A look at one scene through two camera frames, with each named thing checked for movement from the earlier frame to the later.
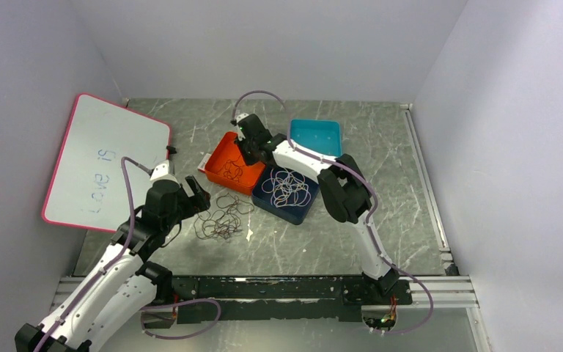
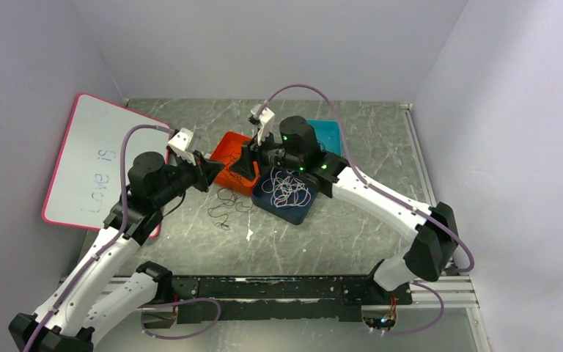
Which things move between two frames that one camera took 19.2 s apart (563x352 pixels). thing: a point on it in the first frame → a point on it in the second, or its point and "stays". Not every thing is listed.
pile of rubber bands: (223, 221) → (322, 145)
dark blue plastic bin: (285, 192) stays
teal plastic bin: (322, 136) stays
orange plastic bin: (226, 167) stays
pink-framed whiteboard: (87, 190) stays
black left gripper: (200, 199) → (204, 171)
